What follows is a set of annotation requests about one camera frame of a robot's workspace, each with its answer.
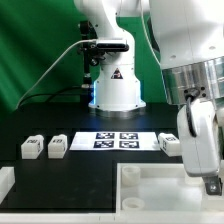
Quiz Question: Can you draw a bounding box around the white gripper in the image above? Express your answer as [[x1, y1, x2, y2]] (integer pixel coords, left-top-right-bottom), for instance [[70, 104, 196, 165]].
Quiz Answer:
[[177, 99, 221, 195]]

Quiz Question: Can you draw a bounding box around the white square tabletop part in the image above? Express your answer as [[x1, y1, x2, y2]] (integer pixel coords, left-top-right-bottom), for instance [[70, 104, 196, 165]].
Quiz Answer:
[[116, 163, 224, 213]]

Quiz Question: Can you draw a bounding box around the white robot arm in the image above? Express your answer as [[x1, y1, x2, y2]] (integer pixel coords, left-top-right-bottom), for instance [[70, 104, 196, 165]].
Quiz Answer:
[[73, 0, 224, 195]]

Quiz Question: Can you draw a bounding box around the white front fence bar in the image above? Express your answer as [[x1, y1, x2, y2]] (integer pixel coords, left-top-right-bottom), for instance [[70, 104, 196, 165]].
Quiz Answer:
[[0, 212, 224, 224]]

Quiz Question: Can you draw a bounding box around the white marker sheet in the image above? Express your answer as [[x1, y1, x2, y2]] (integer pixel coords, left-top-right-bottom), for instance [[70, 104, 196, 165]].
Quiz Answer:
[[70, 131, 159, 151]]

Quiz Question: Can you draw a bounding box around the white left fence block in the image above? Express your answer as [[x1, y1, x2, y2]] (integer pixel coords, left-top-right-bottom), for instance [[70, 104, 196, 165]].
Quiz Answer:
[[0, 167, 15, 204]]

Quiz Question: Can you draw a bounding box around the black camera stand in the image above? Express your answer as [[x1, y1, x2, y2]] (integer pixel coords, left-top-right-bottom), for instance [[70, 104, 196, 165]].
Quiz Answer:
[[78, 20, 97, 102]]

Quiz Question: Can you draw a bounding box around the grey cable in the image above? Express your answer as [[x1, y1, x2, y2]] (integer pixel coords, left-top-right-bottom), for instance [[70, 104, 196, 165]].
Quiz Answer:
[[15, 39, 98, 110]]

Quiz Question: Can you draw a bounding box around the black cable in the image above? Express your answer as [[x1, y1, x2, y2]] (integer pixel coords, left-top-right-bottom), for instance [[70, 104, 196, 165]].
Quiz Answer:
[[18, 85, 92, 108]]

